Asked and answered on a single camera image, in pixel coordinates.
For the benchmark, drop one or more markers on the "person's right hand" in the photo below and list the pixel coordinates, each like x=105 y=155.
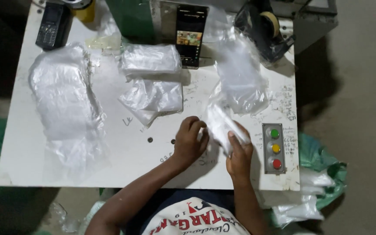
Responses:
x=238 y=160

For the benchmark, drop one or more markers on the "person's left hand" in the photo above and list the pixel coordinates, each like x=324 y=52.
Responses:
x=188 y=143

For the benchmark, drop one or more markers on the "small clear plastic bag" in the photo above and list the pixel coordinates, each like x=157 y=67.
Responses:
x=222 y=127

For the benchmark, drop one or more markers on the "grey button control panel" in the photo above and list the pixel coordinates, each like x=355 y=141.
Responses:
x=268 y=156

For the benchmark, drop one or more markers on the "red push button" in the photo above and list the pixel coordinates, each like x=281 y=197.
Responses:
x=276 y=163

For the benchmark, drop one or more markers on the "yellow push button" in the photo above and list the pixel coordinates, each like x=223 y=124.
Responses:
x=276 y=148

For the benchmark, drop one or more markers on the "green push button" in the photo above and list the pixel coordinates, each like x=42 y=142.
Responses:
x=274 y=133

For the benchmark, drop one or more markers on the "crumpled clear plastic bag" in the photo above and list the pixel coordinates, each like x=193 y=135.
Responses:
x=152 y=98

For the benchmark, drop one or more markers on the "person's white printed shirt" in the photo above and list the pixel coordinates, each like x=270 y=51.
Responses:
x=194 y=218

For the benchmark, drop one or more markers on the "green sack with white bags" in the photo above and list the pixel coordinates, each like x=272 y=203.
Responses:
x=315 y=182

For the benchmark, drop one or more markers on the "loose transparent plastic bags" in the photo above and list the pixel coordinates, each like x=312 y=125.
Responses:
x=240 y=75

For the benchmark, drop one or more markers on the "folded clear plastic bag stack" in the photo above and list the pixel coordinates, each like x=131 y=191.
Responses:
x=150 y=60

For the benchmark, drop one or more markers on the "black smartphone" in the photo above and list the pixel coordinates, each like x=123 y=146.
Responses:
x=190 y=36

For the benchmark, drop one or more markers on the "black tape dispenser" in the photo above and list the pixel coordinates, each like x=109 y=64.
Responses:
x=256 y=36

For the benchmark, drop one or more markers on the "large clear plastic bag heap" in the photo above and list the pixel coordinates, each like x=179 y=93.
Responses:
x=65 y=107

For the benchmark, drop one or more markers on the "small clear plastic scrap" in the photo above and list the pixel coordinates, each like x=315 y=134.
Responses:
x=104 y=42

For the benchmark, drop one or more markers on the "green machine housing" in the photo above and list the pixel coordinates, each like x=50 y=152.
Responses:
x=132 y=19

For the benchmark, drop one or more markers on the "crumpled plastic on floor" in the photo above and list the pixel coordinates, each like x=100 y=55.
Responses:
x=70 y=218

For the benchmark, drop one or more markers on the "tan tape roll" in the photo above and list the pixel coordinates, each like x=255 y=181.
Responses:
x=271 y=22

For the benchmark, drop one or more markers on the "yellow tape roll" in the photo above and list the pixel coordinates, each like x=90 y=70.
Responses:
x=83 y=11

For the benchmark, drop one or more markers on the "black keypad phone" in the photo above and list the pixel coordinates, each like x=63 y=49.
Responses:
x=52 y=26

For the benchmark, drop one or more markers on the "grey metal machine frame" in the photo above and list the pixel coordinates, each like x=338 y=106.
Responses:
x=315 y=22

